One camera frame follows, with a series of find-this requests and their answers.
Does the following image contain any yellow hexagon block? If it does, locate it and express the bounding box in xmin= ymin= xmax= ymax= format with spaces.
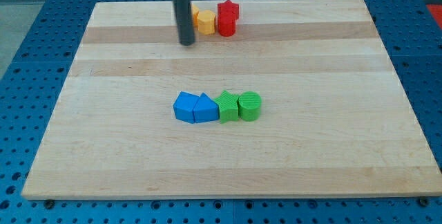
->
xmin=197 ymin=10 xmax=215 ymax=35

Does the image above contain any blue triangle block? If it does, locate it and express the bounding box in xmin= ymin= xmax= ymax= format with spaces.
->
xmin=193 ymin=93 xmax=220 ymax=123

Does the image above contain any wooden board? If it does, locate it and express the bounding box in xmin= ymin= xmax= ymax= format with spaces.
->
xmin=22 ymin=0 xmax=441 ymax=200

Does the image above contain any yellow heart block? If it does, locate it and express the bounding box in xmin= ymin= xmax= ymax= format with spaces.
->
xmin=191 ymin=3 xmax=200 ymax=28

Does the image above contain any red cylinder block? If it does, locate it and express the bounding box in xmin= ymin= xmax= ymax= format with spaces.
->
xmin=218 ymin=12 xmax=236 ymax=37

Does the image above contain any green cylinder block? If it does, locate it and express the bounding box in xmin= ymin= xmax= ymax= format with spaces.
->
xmin=238 ymin=91 xmax=262 ymax=122

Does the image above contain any green star block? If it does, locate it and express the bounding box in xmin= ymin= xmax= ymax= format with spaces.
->
xmin=213 ymin=91 xmax=239 ymax=124

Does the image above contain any red star block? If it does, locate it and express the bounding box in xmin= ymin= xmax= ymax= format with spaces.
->
xmin=217 ymin=0 xmax=240 ymax=20

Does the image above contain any blue cube block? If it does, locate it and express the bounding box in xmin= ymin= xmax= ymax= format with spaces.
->
xmin=173 ymin=91 xmax=199 ymax=124

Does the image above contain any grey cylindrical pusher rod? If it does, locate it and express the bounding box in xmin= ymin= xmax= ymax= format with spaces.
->
xmin=172 ymin=0 xmax=195 ymax=46

